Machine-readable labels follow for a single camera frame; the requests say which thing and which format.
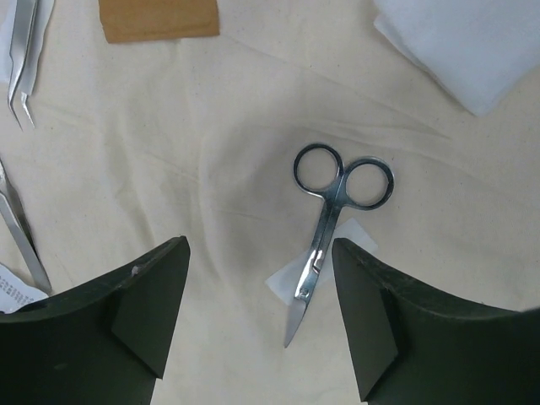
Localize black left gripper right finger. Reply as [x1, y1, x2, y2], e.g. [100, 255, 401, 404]
[332, 239, 539, 404]

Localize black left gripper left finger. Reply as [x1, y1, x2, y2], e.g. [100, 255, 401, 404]
[1, 236, 191, 404]

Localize straight surgical scissors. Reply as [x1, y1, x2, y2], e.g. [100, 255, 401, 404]
[283, 143, 395, 348]

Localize scalpel with brown cap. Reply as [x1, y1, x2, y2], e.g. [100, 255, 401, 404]
[99, 0, 219, 44]

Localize fine curved forceps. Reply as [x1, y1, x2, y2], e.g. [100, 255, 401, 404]
[6, 0, 55, 122]

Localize clear packet black part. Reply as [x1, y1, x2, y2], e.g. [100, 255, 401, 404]
[0, 265, 49, 314]

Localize white foil blade packet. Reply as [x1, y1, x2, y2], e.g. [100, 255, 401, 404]
[265, 219, 378, 305]

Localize angled steel tweezers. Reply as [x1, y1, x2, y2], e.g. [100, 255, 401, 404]
[1, 164, 52, 294]

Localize beige cloth drape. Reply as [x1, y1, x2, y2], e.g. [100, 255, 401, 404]
[1, 1, 539, 404]

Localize white gauze pad right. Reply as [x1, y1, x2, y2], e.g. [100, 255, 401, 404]
[374, 1, 539, 116]

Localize white packet under forceps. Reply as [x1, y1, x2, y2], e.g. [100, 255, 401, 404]
[0, 14, 14, 84]

